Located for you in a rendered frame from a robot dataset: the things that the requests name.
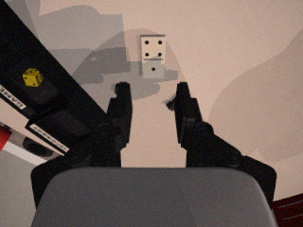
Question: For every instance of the yellow die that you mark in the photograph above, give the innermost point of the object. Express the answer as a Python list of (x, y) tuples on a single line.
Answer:
[(32, 77)]

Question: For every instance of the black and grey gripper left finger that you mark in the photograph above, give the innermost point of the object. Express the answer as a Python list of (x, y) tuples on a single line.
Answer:
[(100, 149)]

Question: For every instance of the dark grey bolt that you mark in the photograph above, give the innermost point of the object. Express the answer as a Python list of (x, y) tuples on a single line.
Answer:
[(170, 105)]

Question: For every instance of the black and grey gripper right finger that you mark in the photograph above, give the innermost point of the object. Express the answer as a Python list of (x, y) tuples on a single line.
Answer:
[(206, 149)]

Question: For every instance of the white domino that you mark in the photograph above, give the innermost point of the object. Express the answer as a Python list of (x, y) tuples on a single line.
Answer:
[(153, 55)]

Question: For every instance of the black three-compartment bin rack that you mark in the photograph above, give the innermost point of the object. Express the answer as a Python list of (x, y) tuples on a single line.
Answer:
[(23, 51)]

